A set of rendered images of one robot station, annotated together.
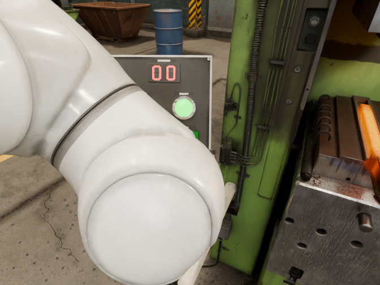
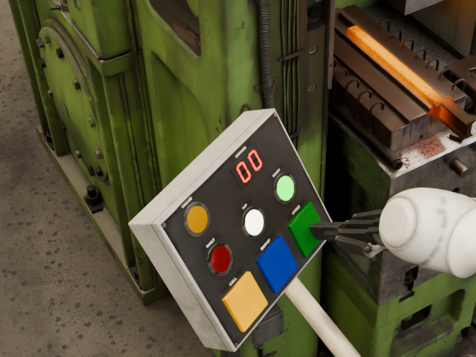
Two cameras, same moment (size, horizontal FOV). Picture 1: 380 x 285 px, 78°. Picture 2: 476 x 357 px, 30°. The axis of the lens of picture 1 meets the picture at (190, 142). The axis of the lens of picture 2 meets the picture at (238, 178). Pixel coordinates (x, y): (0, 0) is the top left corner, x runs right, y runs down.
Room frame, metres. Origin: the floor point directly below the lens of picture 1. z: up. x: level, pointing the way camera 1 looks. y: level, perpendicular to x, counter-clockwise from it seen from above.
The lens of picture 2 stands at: (-0.07, 0.98, 2.23)
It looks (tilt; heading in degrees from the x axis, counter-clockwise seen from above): 45 degrees down; 306
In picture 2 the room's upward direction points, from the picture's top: 3 degrees counter-clockwise
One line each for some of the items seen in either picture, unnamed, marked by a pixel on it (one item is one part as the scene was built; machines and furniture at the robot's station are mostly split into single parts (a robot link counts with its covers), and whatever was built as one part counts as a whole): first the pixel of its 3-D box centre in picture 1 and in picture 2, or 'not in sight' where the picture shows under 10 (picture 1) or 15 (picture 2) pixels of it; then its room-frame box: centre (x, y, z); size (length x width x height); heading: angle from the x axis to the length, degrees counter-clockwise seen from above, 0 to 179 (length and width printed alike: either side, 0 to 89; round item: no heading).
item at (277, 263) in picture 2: not in sight; (275, 263); (0.48, 0.12, 1.01); 0.07 x 0.05 x 0.07; 89
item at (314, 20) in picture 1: (311, 30); (314, 4); (0.66, -0.32, 1.24); 0.03 x 0.03 x 0.07; 64
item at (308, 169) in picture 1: (310, 139); (344, 113); (0.62, -0.39, 0.93); 0.40 x 0.03 x 0.03; 154
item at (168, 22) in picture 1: (168, 34); not in sight; (5.24, 0.44, 0.44); 0.59 x 0.59 x 0.88
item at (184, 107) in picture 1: (184, 107); (285, 188); (0.53, 0.02, 1.09); 0.05 x 0.03 x 0.04; 64
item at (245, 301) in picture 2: not in sight; (244, 301); (0.49, 0.22, 1.01); 0.07 x 0.05 x 0.07; 89
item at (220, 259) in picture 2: not in sight; (219, 258); (0.53, 0.22, 1.09); 0.05 x 0.03 x 0.04; 64
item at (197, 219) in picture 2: not in sight; (197, 219); (0.57, 0.21, 1.16); 0.05 x 0.03 x 0.04; 64
